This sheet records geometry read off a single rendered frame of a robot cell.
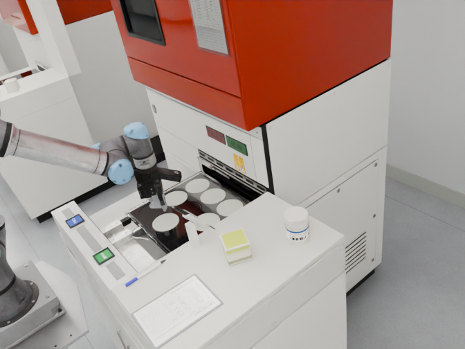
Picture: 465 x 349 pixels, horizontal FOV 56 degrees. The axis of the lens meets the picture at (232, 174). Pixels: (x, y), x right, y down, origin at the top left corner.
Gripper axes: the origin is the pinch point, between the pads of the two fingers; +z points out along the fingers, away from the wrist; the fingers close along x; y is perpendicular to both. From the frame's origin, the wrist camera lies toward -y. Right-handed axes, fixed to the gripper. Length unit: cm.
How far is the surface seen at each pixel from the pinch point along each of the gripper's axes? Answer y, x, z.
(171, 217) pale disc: -1.4, 3.9, 1.8
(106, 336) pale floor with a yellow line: 54, -26, 92
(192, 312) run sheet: -6, 56, -5
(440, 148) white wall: -160, -75, 57
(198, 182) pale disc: -13.6, -15.0, 2.0
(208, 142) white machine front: -21.3, -20.3, -12.0
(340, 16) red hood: -73, -9, -54
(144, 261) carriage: 9.3, 22.0, 3.9
